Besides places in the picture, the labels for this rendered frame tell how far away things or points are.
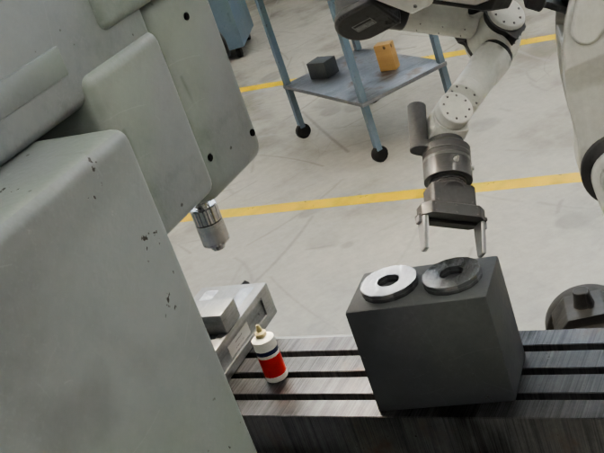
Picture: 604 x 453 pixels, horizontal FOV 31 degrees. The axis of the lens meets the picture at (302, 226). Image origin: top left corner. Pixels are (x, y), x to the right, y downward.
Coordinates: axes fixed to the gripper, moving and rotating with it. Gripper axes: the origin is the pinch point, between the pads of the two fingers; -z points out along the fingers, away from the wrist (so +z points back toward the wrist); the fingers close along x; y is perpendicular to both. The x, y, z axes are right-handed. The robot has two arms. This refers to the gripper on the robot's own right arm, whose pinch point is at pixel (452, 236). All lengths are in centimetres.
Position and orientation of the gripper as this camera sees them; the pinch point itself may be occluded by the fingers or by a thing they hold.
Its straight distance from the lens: 195.6
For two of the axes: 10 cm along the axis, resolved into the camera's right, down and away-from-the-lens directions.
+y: 2.5, -4.2, -8.7
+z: -0.1, -9.0, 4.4
